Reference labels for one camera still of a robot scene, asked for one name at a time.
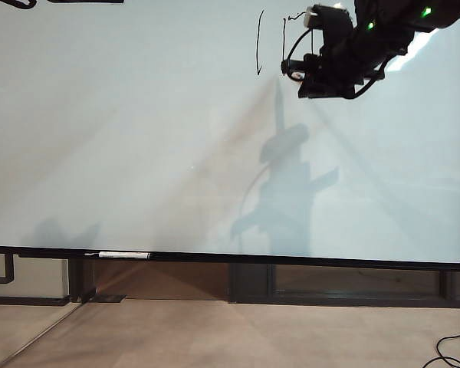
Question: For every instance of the white glass whiteboard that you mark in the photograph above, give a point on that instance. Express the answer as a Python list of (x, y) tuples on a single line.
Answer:
[(138, 134)]

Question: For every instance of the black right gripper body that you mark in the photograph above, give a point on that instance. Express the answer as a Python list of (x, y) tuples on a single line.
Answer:
[(337, 36)]

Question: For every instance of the black floor foot plate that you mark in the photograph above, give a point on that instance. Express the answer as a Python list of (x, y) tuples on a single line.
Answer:
[(111, 298)]

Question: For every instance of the black floor base rail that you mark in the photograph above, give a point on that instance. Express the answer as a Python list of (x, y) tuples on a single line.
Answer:
[(23, 301)]

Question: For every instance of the metal floor strip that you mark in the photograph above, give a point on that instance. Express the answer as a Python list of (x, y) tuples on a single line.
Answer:
[(42, 333)]

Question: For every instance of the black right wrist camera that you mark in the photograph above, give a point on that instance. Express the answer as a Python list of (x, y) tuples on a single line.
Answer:
[(326, 90)]

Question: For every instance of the black whiteboard stand leg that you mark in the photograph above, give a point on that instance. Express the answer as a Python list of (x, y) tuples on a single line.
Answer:
[(80, 280)]

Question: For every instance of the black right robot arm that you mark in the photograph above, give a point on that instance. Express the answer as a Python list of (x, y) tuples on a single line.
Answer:
[(398, 23)]

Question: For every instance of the black pipe bracket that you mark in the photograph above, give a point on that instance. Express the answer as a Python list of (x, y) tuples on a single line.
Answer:
[(9, 268)]

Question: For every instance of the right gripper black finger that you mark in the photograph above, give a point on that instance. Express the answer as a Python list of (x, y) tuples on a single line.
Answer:
[(331, 11)]

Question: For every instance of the glass partition frame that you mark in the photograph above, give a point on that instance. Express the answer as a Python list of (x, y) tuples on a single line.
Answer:
[(249, 283)]

